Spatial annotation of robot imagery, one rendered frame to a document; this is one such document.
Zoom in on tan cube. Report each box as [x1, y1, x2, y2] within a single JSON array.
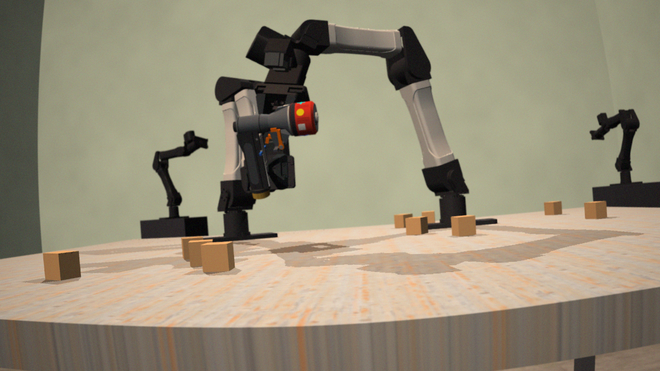
[[405, 216, 428, 235], [451, 215, 476, 237], [544, 201, 562, 215], [188, 239, 213, 266], [584, 201, 607, 219], [394, 214, 413, 228], [43, 251, 81, 281], [181, 237, 203, 260], [422, 211, 435, 223], [201, 242, 235, 272]]

